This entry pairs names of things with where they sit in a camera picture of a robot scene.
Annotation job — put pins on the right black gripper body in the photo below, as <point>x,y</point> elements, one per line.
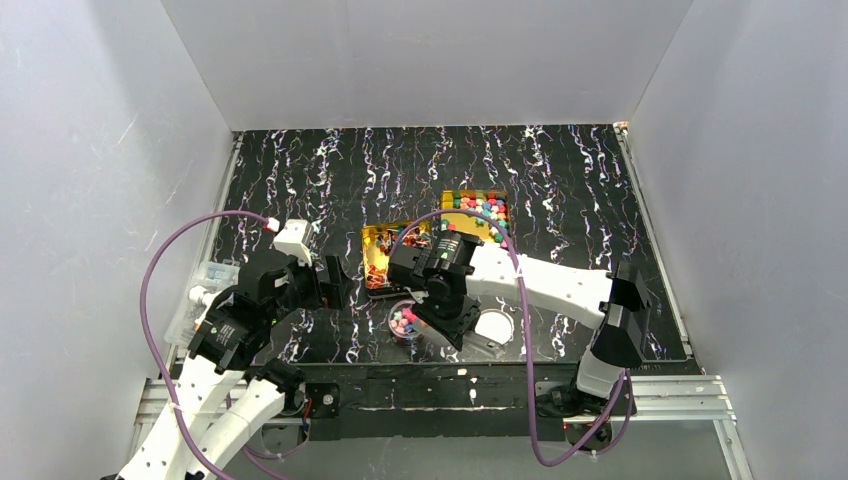
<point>404,266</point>

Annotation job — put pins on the clear plastic jar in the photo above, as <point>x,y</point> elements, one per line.
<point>401,341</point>

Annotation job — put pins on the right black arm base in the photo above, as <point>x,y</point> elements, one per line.
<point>587,417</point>

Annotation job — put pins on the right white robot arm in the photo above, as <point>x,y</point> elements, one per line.
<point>453,273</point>

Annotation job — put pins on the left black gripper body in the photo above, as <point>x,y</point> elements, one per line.
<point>332,282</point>

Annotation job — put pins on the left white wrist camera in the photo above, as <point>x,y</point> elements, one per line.
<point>294,238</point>

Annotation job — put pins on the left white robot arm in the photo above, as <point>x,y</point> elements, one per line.
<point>216,405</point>

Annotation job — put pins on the star candies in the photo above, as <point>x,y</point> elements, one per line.
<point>402,322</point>

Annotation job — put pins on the clear plastic box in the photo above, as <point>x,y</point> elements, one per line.
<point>208,280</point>

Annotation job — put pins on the white round jar lid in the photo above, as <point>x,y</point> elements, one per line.
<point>495,325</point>

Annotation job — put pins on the translucent plastic scoop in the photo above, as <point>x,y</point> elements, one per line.
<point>473,343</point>

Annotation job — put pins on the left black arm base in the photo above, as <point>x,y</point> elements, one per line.
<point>318,400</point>

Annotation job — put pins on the tin tray of lollipops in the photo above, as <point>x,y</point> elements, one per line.
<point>377,243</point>

